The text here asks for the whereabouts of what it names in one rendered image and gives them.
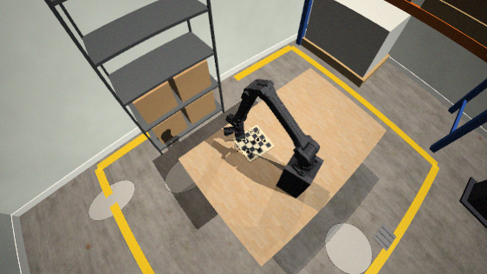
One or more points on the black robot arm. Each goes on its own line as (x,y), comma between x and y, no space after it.
(305,147)

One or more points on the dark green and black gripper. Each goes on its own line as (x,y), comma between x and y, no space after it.
(242,135)

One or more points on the chessboard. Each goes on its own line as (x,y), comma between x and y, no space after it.
(265,146)

